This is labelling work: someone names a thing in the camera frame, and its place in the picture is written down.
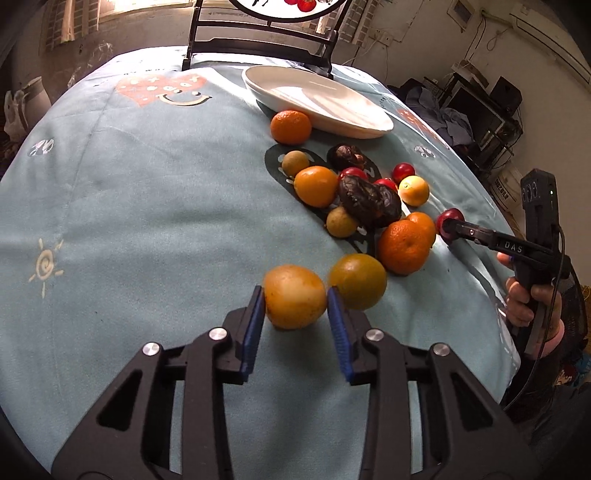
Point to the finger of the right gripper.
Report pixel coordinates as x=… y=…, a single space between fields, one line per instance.
x=500 y=242

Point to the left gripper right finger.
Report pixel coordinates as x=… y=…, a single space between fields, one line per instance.
x=429 y=417

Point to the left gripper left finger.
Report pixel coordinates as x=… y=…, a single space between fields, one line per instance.
x=162 y=416

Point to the dark red cherry tomato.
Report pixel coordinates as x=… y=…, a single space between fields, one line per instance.
x=446 y=222

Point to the small orange mandarin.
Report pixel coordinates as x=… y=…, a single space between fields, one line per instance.
x=426 y=223

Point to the large orange mandarin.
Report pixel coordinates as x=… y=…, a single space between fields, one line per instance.
x=404 y=247

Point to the small yellow tomato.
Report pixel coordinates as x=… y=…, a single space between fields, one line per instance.
x=414 y=191

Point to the red cherry tomato with stem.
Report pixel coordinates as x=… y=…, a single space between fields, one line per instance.
x=387 y=182

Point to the dark wrinkled passion fruit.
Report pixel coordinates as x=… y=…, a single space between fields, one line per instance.
x=374 y=206

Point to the yellow-orange round fruit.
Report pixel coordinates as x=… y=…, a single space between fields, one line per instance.
x=360 y=279

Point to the small tan longan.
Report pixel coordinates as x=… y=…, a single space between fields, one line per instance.
x=340 y=224

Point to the small dark dried date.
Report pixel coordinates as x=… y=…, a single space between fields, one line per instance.
x=344 y=156

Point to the small orange kumquat fruit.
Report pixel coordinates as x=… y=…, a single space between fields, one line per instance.
x=316 y=186

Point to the yellow round fruit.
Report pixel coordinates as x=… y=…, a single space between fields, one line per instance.
x=295 y=297

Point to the person's right hand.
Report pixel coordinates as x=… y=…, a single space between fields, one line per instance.
x=519 y=314

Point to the white oval plate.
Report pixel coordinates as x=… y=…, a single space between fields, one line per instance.
x=331 y=106

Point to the small tan longan fruit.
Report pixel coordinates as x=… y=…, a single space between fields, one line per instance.
x=293 y=162

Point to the orange mandarin near plate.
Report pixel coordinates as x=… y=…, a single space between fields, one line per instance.
x=290 y=127

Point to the black framed round screen ornament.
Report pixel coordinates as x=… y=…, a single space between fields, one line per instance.
x=303 y=33

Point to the white ceramic jug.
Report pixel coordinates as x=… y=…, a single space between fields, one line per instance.
x=24 y=109

